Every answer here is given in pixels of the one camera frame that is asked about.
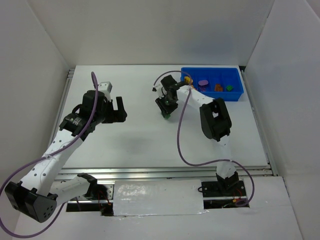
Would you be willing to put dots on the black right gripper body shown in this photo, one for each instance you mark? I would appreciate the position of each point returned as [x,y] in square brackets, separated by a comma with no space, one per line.
[164,107]

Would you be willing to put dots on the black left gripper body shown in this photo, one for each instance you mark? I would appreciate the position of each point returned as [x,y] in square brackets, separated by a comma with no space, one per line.
[110,111]

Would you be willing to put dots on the yellow long lego brick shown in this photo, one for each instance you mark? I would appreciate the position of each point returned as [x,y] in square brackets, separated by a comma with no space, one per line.
[188,80]

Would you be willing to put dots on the purple rounded lego brick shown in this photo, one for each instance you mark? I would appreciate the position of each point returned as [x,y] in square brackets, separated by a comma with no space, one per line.
[203,85]

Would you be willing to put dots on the brown purple butterfly lego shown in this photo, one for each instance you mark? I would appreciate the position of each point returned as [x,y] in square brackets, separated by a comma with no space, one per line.
[218,88]

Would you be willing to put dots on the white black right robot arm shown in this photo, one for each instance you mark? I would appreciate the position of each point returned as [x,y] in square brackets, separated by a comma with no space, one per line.
[214,117]

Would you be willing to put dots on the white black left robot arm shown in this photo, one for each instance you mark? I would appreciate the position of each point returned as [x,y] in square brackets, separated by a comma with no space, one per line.
[35,195]

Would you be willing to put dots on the blue plastic sorting bin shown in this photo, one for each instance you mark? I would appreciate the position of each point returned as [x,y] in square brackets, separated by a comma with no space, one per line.
[223,75]

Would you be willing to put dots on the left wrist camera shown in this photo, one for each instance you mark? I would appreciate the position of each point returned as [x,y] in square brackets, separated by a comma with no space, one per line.
[106,88]

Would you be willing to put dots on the aluminium table edge rail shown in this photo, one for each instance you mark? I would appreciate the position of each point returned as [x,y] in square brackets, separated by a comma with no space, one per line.
[153,173]

